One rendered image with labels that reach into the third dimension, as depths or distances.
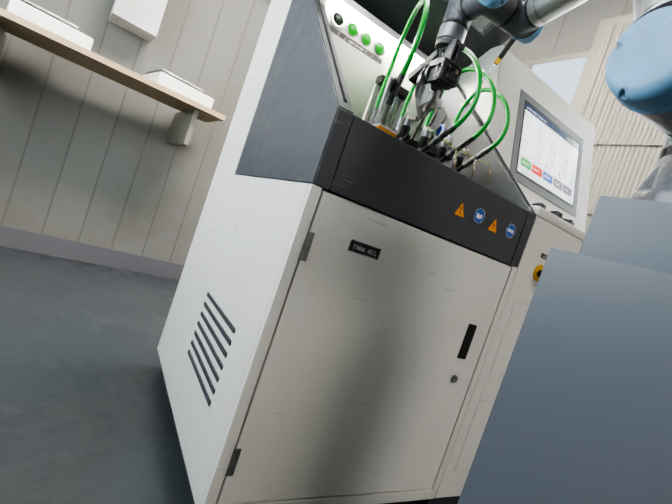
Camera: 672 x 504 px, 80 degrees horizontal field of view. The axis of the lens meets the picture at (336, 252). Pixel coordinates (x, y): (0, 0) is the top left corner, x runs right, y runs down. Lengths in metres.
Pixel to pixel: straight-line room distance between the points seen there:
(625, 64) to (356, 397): 0.80
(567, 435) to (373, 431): 0.54
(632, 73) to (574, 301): 0.32
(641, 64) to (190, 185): 2.87
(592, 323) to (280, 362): 0.56
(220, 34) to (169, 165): 1.00
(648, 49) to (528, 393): 0.49
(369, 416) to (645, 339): 0.64
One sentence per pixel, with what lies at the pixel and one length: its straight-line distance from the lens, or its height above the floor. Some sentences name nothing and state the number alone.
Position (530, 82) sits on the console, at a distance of 1.80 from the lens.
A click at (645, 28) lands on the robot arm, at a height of 1.10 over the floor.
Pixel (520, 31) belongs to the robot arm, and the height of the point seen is 1.37.
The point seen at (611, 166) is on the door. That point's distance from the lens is 3.02.
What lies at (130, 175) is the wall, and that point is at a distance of 3.11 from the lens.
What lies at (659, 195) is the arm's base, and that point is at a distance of 0.74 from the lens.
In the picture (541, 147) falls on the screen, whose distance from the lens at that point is 1.77.
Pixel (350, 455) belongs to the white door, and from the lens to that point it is 1.10.
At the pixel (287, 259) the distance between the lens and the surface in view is 0.79.
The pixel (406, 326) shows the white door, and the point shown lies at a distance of 1.01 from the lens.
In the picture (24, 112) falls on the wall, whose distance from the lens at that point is 3.07.
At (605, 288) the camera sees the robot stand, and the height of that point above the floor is 0.76.
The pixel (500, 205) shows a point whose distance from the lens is 1.15.
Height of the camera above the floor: 0.71
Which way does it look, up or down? 2 degrees down
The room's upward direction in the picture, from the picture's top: 19 degrees clockwise
